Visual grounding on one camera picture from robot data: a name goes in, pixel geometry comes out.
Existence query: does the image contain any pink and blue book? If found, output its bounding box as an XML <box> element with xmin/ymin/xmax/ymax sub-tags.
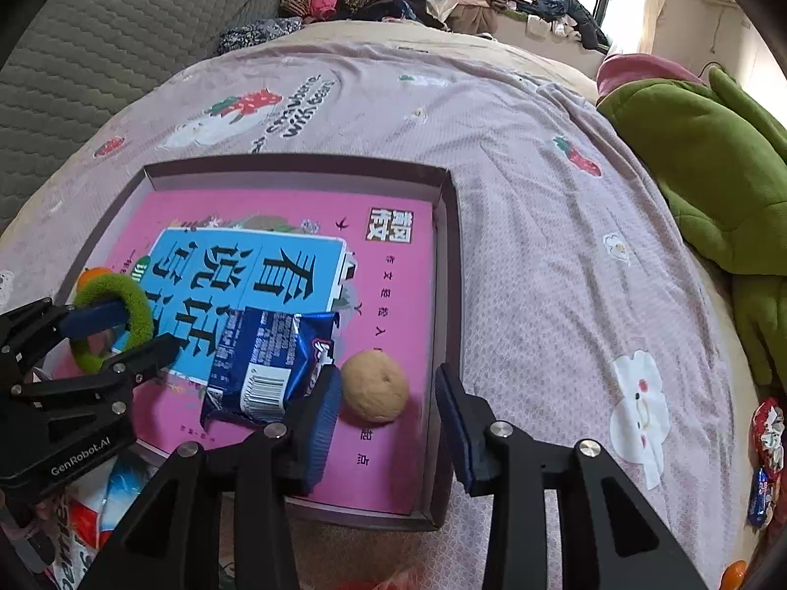
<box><xmin>55</xmin><ymin>187</ymin><xmax>439</xmax><ymax>516</ymax></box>

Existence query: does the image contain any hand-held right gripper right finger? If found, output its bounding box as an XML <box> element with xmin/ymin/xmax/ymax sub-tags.
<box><xmin>433</xmin><ymin>364</ymin><xmax>708</xmax><ymax>590</ymax></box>

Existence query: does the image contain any blue patterned cloth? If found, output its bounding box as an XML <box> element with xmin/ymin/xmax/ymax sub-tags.
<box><xmin>215</xmin><ymin>17</ymin><xmax>305</xmax><ymax>56</ymax></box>

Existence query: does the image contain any grey quilted headboard cover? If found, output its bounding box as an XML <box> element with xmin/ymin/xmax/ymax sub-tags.
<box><xmin>0</xmin><ymin>0</ymin><xmax>280</xmax><ymax>235</ymax></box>

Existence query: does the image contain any red candy wrapper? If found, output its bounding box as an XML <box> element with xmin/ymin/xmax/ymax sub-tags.
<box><xmin>747</xmin><ymin>398</ymin><xmax>787</xmax><ymax>528</ymax></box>

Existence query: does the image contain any pile of dark clothes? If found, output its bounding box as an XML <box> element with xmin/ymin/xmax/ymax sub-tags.
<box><xmin>458</xmin><ymin>0</ymin><xmax>612</xmax><ymax>50</ymax></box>

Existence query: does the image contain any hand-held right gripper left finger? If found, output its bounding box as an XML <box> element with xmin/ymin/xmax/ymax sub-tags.
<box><xmin>77</xmin><ymin>365</ymin><xmax>344</xmax><ymax>590</ymax></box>

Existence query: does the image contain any red and white surprise egg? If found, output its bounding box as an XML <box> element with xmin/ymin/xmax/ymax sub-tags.
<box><xmin>46</xmin><ymin>442</ymin><xmax>164</xmax><ymax>590</ymax></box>

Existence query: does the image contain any green fuzzy scrunchie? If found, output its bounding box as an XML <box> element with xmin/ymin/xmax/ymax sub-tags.
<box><xmin>69</xmin><ymin>273</ymin><xmax>154</xmax><ymax>375</ymax></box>

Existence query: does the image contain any shallow grey cardboard box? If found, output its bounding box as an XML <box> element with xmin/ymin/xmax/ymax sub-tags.
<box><xmin>52</xmin><ymin>156</ymin><xmax>463</xmax><ymax>532</ymax></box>

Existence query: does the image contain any pink strawberry printed blanket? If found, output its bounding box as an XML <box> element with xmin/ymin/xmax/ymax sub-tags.
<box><xmin>0</xmin><ymin>28</ymin><xmax>763</xmax><ymax>590</ymax></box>

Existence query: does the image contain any tangerine with green leaf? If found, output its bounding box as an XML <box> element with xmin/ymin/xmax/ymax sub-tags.
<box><xmin>75</xmin><ymin>266</ymin><xmax>115</xmax><ymax>290</ymax></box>

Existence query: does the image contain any green fleece blanket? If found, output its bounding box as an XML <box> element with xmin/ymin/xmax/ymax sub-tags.
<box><xmin>596</xmin><ymin>67</ymin><xmax>787</xmax><ymax>388</ymax></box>

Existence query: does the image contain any pink cloth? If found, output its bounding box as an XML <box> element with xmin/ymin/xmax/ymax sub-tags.
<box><xmin>595</xmin><ymin>52</ymin><xmax>702</xmax><ymax>99</ymax></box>

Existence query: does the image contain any walnut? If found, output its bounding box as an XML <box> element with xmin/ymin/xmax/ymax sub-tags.
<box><xmin>340</xmin><ymin>349</ymin><xmax>411</xmax><ymax>424</ymax></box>

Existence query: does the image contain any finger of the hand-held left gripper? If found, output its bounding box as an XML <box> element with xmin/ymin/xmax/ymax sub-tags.
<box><xmin>0</xmin><ymin>296</ymin><xmax>131</xmax><ymax>363</ymax></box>
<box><xmin>9</xmin><ymin>335</ymin><xmax>181</xmax><ymax>410</ymax></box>

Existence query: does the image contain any cream bed sheet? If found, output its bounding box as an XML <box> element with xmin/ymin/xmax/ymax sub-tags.
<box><xmin>0</xmin><ymin>17</ymin><xmax>760</xmax><ymax>419</ymax></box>

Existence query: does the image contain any blue cookie packet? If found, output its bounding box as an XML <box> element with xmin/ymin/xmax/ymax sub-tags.
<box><xmin>200</xmin><ymin>306</ymin><xmax>340</xmax><ymax>425</ymax></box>

